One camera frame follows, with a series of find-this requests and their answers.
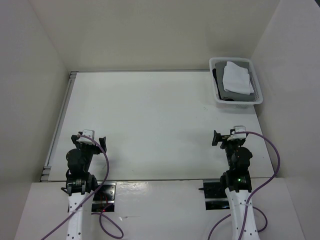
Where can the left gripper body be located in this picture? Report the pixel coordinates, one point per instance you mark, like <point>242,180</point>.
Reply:
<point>88,150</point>

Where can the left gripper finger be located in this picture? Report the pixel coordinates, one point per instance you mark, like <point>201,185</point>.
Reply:
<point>74,139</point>
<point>102,142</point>

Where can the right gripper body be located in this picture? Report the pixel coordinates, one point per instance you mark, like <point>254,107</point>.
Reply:
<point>230,145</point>

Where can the white skirt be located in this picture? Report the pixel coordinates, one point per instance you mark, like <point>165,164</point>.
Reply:
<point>236,79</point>

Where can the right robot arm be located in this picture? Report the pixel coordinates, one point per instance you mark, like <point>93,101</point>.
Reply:
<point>237,183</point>

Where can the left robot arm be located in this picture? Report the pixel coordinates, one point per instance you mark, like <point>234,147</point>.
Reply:
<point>80,185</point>

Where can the grey skirt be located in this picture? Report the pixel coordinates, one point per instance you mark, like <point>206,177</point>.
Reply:
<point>220,71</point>

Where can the white plastic basket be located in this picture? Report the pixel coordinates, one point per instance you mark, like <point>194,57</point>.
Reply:
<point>258,96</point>

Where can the black skirt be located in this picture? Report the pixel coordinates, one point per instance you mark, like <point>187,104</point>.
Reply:
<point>221,96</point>

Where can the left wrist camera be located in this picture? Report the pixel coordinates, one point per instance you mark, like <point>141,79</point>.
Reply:
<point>86,136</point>

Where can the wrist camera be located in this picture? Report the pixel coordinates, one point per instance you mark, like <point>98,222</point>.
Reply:
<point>237,133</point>
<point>86,136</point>

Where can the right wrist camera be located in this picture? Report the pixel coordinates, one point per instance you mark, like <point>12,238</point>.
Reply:
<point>237,133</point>

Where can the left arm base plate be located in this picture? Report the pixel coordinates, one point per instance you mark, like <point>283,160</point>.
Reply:
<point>104,199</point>

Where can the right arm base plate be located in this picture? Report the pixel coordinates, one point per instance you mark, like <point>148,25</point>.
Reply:
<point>214,195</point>

